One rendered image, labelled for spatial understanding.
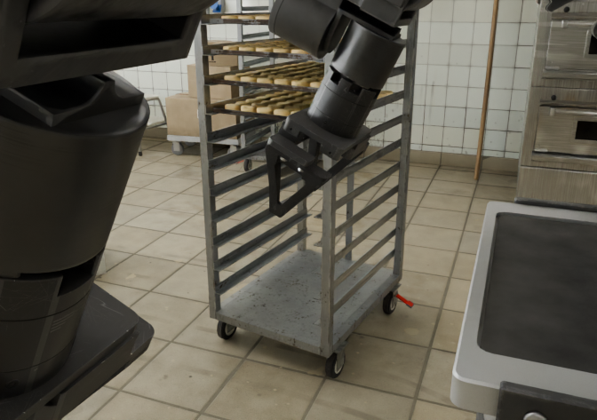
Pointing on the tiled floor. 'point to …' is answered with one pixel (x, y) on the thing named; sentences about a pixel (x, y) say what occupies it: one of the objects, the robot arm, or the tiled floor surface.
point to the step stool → (154, 116)
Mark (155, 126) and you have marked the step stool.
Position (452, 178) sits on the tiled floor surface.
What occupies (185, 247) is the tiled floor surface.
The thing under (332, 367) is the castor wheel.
